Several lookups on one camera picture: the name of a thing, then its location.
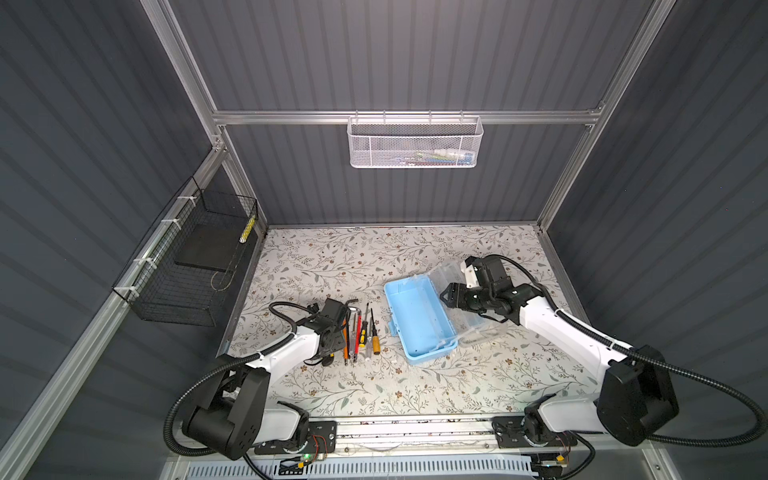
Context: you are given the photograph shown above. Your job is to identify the yellow green marker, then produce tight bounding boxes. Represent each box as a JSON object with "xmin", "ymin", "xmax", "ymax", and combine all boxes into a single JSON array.
[{"xmin": 239, "ymin": 216, "xmax": 256, "ymax": 244}]

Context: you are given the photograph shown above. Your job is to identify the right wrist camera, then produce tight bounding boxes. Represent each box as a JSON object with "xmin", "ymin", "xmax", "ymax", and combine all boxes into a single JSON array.
[{"xmin": 460, "ymin": 256, "xmax": 479, "ymax": 289}]

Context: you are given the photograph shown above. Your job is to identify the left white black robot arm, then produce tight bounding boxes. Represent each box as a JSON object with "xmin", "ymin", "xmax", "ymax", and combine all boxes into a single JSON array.
[{"xmin": 163, "ymin": 299, "xmax": 351, "ymax": 460}]

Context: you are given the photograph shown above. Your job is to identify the black wire mesh basket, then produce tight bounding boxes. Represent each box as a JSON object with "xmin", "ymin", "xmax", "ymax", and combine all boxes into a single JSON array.
[{"xmin": 113, "ymin": 179, "xmax": 259, "ymax": 327}]

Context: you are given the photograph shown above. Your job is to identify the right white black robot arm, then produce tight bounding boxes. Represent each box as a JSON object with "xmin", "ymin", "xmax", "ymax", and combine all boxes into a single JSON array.
[{"xmin": 438, "ymin": 255, "xmax": 679, "ymax": 446}]

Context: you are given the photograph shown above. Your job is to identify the orange handled black screwdriver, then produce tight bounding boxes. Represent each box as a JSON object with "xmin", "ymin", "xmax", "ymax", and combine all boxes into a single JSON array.
[{"xmin": 368, "ymin": 310, "xmax": 381, "ymax": 356}]

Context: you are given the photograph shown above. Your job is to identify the white wire mesh basket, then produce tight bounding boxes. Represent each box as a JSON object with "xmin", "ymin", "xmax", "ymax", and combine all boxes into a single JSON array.
[{"xmin": 346, "ymin": 115, "xmax": 484, "ymax": 169}]

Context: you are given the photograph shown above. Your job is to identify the clear handled small screwdriver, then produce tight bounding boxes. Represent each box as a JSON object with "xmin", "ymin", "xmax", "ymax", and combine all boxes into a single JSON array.
[{"xmin": 360, "ymin": 304, "xmax": 372, "ymax": 362}]

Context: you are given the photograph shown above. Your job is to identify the red handled hex key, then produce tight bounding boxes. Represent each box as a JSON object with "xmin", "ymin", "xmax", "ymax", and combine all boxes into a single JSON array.
[{"xmin": 353, "ymin": 308, "xmax": 367, "ymax": 362}]

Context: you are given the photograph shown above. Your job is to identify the pens in white basket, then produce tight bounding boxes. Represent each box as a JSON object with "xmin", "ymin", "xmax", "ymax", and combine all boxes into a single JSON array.
[{"xmin": 393, "ymin": 148, "xmax": 477, "ymax": 168}]

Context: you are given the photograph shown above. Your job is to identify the long black hex key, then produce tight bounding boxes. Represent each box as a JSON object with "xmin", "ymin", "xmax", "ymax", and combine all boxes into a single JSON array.
[{"xmin": 346, "ymin": 299, "xmax": 360, "ymax": 363}]

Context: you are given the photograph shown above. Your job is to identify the light blue plastic tool box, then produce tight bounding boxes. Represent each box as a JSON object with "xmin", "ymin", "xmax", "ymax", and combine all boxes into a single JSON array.
[{"xmin": 384, "ymin": 261, "xmax": 509, "ymax": 365}]

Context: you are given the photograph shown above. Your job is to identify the right black corrugated cable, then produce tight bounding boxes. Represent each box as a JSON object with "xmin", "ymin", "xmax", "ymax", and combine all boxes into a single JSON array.
[{"xmin": 482, "ymin": 253, "xmax": 768, "ymax": 480}]

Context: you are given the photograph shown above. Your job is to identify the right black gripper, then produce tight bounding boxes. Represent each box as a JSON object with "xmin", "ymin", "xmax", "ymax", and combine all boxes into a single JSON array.
[{"xmin": 439, "ymin": 281, "xmax": 492, "ymax": 312}]

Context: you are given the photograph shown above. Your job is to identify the black corrugated cable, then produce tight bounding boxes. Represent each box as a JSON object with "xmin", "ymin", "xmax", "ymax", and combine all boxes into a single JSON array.
[
  {"xmin": 482, "ymin": 253, "xmax": 768, "ymax": 480},
  {"xmin": 163, "ymin": 301, "xmax": 325, "ymax": 480}
]

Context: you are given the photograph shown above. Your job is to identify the left black corrugated cable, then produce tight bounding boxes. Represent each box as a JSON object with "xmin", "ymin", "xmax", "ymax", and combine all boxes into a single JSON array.
[{"xmin": 163, "ymin": 301, "xmax": 325, "ymax": 480}]

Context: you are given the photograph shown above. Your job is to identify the black flat pad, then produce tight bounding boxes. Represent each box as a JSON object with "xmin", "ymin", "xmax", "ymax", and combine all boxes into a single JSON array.
[{"xmin": 174, "ymin": 224, "xmax": 241, "ymax": 272}]

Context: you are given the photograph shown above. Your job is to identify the yellow black screwdriver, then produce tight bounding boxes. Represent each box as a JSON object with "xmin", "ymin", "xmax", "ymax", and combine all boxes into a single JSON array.
[{"xmin": 358, "ymin": 316, "xmax": 369, "ymax": 349}]

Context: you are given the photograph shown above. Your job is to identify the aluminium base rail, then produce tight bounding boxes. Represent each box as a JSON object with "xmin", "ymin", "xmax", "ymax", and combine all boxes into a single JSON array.
[{"xmin": 173, "ymin": 415, "xmax": 649, "ymax": 460}]

